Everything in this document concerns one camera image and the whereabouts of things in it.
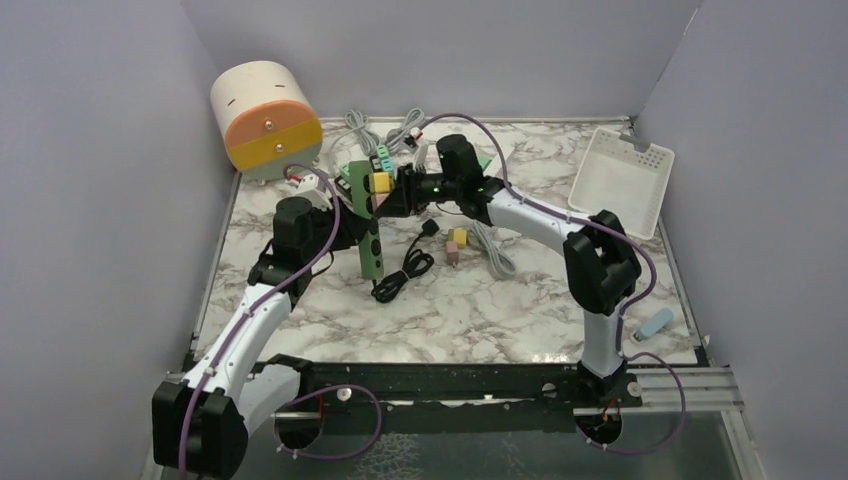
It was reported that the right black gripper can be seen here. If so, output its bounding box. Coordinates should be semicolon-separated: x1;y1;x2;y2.
378;164;462;219

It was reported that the pink plug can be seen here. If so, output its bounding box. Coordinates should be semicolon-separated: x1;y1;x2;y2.
444;240;460;267
370;194;389;211

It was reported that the yellow plug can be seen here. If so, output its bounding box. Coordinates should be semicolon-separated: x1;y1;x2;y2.
448;228;468;249
367;171;394;195

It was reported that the green power strip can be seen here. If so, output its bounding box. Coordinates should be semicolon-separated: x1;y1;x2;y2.
348;160;384;281

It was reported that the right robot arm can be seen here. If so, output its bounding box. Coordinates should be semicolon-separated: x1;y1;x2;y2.
360;134;642;407

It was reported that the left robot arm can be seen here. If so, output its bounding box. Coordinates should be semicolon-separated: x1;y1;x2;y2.
152;197;378;479

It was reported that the black power strip right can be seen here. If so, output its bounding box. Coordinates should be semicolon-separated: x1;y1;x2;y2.
369;144;395;177

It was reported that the black power strip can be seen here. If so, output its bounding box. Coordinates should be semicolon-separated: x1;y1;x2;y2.
334;164;353;205
369;144;395;177

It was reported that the black power strip left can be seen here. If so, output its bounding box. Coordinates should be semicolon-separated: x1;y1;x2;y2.
334;164;353;205

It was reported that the white power strip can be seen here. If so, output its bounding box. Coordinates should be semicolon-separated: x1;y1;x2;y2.
483;153;503;177

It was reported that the round cream drawer cabinet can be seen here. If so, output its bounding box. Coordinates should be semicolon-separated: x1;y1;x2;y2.
210;60;324;182

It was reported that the white plastic basket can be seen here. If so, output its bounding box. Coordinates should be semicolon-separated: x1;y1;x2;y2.
568;127;675;240

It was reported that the light blue small device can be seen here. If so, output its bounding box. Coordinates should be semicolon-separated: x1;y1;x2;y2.
631;308;674;342

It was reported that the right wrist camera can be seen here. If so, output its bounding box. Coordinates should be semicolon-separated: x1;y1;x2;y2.
411;139;430;172

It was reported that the black cable with plug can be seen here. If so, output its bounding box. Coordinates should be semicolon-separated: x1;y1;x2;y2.
370;219;441;305

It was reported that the grey coiled cable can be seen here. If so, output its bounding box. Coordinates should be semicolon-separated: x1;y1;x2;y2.
329;107;427;157

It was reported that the white cable of white strip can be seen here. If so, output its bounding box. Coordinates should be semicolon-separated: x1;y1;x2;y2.
468;221;518;280

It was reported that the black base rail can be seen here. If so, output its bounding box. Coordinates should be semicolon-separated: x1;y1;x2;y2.
267;355;642;412

